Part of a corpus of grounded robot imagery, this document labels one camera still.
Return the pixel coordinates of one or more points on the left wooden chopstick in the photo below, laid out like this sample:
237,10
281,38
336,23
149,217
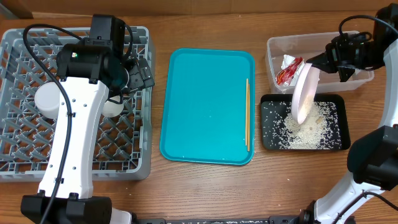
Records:
246,112

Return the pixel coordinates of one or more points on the grey metal saucer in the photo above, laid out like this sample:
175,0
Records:
47,100

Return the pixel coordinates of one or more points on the black plastic tray bin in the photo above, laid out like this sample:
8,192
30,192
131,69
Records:
343,124

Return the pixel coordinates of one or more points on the right wooden chopstick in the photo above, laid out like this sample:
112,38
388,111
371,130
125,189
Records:
248,117

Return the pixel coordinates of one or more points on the large white plate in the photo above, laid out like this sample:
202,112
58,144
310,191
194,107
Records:
304,93

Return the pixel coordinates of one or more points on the red snack wrapper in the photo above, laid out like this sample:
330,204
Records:
289,71

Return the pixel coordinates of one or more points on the wooden chopstick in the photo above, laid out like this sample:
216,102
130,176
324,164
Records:
246,112
248,117

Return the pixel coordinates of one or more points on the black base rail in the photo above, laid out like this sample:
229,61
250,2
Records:
268,220

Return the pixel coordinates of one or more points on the teal serving tray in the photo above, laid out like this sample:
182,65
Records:
204,108

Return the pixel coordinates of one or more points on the clear plastic bin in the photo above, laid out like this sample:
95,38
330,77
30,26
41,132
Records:
308,46

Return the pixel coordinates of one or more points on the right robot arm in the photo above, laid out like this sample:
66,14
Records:
372,159

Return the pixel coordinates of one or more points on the white paper cup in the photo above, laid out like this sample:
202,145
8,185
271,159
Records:
113,107

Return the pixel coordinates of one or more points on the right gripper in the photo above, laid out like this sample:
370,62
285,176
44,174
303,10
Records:
331,55

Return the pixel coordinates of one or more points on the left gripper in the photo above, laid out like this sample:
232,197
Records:
139,79

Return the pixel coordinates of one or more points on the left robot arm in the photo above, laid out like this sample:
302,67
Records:
89,73

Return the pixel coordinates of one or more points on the grey plastic dish rack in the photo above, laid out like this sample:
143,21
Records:
123,145

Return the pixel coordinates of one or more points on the rice leftovers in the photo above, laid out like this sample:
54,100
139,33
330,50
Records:
306,127

